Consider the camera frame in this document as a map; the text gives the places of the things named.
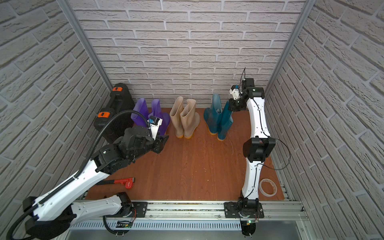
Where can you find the purple rain boot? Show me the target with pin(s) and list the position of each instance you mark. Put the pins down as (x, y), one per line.
(157, 112)
(142, 108)

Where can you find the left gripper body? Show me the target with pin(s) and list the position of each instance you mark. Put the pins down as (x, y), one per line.
(156, 143)

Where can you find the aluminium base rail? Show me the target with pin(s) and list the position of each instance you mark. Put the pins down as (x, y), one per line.
(214, 211)

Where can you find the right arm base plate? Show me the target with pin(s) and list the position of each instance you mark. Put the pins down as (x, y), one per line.
(237, 210)

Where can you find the beige rain boot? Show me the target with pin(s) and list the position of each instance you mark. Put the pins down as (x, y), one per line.
(175, 112)
(190, 118)

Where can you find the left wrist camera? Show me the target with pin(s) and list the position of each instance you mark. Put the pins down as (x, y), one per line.
(155, 124)

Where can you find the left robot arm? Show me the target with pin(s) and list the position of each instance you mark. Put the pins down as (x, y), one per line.
(56, 211)

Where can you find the red pipe wrench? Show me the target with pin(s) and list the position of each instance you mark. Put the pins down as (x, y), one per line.
(128, 183)

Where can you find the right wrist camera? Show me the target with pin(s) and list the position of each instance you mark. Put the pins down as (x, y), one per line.
(237, 90)

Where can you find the teal rain boot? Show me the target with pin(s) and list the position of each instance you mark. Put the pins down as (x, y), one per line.
(225, 123)
(213, 114)

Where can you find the clear tape roll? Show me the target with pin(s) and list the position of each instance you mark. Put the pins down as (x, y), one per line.
(268, 188)

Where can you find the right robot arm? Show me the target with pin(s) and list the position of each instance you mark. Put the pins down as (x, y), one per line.
(260, 144)

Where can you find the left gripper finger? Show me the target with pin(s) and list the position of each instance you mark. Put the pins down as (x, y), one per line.
(158, 149)
(165, 139)

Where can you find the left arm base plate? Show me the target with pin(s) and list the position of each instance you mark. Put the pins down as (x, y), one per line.
(138, 209)

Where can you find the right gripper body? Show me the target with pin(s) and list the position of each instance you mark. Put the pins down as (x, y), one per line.
(238, 105)

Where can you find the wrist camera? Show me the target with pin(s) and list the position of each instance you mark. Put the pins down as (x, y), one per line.
(237, 90)
(155, 124)

